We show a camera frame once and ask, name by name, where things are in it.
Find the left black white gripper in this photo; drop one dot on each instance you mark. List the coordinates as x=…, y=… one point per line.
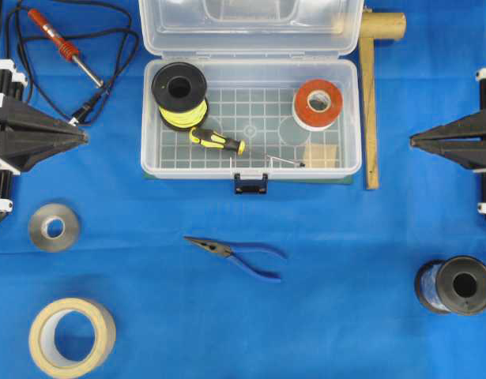
x=21, y=151

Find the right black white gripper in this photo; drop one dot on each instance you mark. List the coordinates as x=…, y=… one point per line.
x=469, y=154

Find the clear plastic toolbox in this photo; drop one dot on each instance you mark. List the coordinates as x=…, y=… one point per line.
x=255, y=55

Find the grey tape roll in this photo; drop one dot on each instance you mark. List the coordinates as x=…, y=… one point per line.
x=54, y=228

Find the wooden mallet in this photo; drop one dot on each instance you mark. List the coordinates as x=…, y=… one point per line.
x=374, y=26

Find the small wooden block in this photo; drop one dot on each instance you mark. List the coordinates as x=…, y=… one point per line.
x=320, y=156

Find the red tape roll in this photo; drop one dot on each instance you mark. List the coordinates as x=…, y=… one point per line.
x=317, y=105

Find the beige masking tape roll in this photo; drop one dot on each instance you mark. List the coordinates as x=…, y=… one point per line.
x=71, y=337

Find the blue table cloth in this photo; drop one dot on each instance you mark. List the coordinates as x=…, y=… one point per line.
x=307, y=281

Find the red handled soldering iron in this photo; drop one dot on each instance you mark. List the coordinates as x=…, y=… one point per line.
x=65, y=48

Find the blue wire spool black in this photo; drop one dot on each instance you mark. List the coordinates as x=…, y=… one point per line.
x=456, y=285

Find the yellow wire spool black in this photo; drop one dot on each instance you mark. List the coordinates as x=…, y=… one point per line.
x=179, y=89

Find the yellow black handled screwdriver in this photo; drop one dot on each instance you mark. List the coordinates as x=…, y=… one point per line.
x=209, y=138

